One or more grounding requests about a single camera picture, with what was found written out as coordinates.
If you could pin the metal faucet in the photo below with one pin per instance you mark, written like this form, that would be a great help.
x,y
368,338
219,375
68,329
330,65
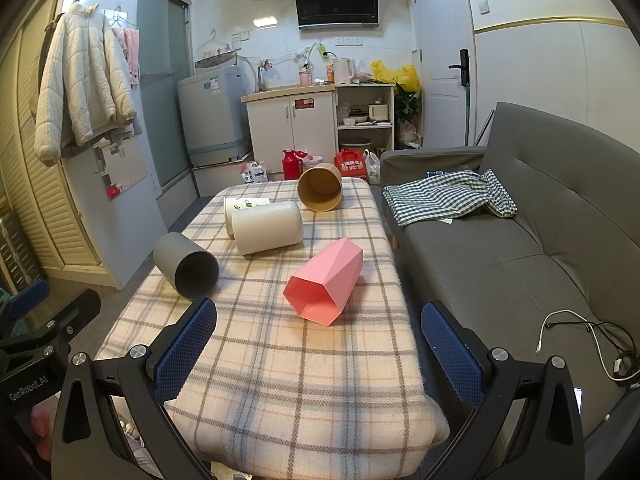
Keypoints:
x,y
261,75

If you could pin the pink faceted cup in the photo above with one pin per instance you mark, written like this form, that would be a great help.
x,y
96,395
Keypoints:
x,y
325,275

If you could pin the frosted glass door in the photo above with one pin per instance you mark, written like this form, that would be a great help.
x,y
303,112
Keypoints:
x,y
160,85

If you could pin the blue white package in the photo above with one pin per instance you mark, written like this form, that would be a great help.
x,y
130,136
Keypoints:
x,y
253,173

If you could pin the pink tumbler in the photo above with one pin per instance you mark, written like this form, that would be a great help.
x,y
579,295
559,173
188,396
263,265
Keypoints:
x,y
304,78

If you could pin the white printed cup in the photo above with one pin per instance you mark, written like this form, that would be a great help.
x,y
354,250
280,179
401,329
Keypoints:
x,y
246,203

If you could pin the white light switch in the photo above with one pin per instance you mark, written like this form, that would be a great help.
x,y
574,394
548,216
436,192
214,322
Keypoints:
x,y
483,7

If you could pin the green plant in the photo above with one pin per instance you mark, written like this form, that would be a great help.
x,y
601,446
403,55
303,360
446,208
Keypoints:
x,y
407,105

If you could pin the grey cup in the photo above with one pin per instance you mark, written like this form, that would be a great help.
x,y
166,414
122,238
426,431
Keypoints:
x,y
175,255

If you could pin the orange bottle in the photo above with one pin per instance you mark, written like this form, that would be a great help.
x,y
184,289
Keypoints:
x,y
330,73

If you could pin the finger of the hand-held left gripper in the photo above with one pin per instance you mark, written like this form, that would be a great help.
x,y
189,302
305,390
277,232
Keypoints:
x,y
75,312
29,300

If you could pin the white puffer jacket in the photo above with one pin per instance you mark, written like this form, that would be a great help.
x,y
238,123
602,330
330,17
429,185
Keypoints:
x,y
80,85

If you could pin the white door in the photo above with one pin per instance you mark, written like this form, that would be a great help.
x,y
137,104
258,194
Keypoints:
x,y
440,30

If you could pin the white electric kettle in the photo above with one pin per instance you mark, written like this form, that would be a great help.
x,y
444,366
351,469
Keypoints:
x,y
344,71

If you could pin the brown basin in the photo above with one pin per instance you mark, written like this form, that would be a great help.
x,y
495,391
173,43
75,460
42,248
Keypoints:
x,y
356,143

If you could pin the white open shelf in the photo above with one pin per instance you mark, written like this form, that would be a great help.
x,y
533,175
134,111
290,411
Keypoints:
x,y
390,110

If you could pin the red shopping bag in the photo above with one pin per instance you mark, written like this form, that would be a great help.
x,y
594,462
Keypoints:
x,y
351,166

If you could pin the brown cup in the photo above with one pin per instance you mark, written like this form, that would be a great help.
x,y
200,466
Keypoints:
x,y
320,190

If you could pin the cream cup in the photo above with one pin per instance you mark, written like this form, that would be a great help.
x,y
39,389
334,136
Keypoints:
x,y
270,227

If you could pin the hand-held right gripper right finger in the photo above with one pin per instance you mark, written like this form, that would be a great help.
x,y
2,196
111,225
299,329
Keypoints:
x,y
452,350

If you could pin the white sink cabinet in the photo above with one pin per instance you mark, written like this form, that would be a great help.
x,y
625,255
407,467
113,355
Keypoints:
x,y
272,130

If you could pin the red thermos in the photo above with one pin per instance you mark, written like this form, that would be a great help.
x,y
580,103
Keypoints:
x,y
291,166

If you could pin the yellow plastic bag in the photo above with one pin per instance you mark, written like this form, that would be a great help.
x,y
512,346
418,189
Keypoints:
x,y
400,76

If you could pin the person's left hand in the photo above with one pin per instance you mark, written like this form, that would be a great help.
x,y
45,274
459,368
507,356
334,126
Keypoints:
x,y
40,422

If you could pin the grey sofa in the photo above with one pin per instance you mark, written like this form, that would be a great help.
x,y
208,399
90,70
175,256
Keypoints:
x,y
500,270

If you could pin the louvred wardrobe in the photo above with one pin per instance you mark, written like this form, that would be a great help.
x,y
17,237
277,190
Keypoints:
x,y
50,210

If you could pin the plaid blanket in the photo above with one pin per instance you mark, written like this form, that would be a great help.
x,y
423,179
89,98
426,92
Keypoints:
x,y
280,375

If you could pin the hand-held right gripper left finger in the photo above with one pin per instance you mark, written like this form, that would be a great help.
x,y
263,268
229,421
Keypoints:
x,y
185,350

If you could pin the washing machine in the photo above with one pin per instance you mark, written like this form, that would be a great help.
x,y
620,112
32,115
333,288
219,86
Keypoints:
x,y
215,115

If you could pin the green checked cloth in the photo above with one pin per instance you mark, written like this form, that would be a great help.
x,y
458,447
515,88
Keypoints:
x,y
440,195

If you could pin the pink hanging cloth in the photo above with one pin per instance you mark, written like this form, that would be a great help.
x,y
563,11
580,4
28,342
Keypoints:
x,y
131,55

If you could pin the white plastic bag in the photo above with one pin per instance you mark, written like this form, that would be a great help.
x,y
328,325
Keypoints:
x,y
374,170

